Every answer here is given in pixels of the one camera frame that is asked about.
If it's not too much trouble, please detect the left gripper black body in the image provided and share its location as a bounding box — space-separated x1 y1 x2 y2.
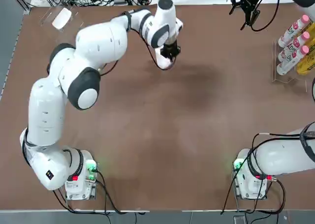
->
159 43 182 62

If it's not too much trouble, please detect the clear stepped plastic holder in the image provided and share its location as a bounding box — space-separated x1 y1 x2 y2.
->
36 6 84 53

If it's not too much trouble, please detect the clear acrylic bottle shelf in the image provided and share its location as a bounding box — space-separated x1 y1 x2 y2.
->
272 12 315 83

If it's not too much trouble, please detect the yellow packet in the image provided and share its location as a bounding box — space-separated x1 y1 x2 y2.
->
296 21 315 74

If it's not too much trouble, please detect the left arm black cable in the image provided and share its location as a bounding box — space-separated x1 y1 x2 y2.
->
97 9 177 76

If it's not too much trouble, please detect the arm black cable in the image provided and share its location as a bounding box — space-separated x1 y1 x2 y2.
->
242 0 283 32
97 9 177 76

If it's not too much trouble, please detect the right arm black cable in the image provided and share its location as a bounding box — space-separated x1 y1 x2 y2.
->
242 0 283 32

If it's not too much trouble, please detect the aluminium frame post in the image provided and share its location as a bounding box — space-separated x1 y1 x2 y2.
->
0 0 32 13

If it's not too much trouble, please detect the left base black cable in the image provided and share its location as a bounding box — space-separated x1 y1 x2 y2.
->
51 169 148 215

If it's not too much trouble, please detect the base black cable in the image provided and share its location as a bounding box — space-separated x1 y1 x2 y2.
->
220 132 315 215
51 169 148 215

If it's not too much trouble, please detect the right base black cable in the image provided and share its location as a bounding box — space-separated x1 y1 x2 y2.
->
220 132 315 215

